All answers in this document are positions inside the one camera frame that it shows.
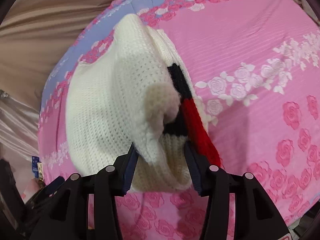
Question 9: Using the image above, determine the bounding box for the white red black knit sweater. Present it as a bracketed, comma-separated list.
[66, 14, 221, 192]

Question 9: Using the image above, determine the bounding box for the pink floral bed sheet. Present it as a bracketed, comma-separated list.
[39, 0, 319, 225]

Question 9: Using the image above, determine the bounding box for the beige satin blanket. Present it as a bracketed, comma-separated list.
[1, 0, 113, 158]

